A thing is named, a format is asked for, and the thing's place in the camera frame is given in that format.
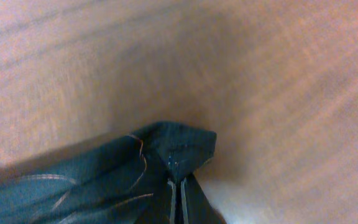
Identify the black orange-patterned jersey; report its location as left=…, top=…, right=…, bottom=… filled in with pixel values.
left=0, top=121, right=217, bottom=223

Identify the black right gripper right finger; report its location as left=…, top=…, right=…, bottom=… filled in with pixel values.
left=180, top=174, right=226, bottom=224

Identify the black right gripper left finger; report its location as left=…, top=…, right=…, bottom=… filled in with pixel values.
left=135, top=180, right=176, bottom=224

